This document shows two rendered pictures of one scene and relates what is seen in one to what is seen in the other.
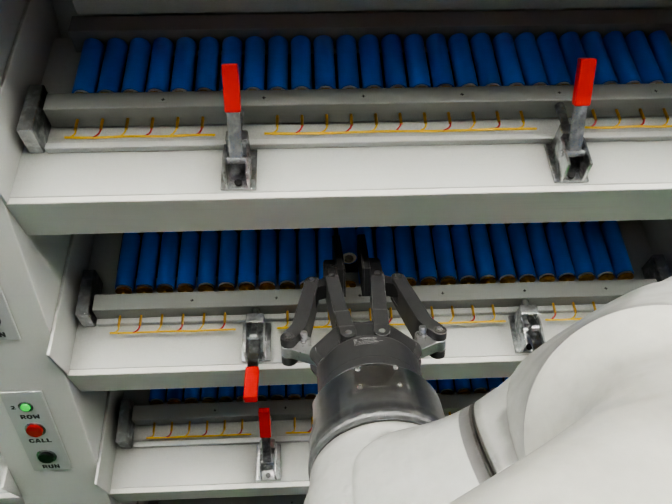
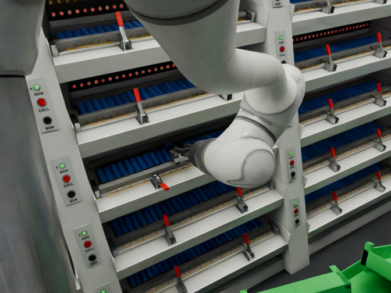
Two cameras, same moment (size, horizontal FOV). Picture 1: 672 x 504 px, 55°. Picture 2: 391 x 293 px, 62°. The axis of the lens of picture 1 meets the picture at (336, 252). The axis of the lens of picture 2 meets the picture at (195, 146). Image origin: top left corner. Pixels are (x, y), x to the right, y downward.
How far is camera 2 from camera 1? 48 cm
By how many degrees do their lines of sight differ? 26
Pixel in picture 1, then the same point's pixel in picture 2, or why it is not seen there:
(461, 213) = (205, 117)
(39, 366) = (88, 211)
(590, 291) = not seen: hidden behind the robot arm
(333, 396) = (200, 146)
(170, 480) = (137, 258)
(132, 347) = (117, 198)
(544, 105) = not seen: hidden behind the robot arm
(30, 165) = (78, 135)
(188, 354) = (137, 193)
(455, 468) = (238, 122)
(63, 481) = (98, 271)
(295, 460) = (178, 235)
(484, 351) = not seen: hidden behind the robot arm
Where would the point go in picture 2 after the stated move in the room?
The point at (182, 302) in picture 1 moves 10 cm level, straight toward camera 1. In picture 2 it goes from (128, 178) to (148, 185)
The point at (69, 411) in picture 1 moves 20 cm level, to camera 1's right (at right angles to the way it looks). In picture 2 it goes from (99, 230) to (169, 205)
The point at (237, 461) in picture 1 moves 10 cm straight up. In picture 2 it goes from (159, 243) to (152, 214)
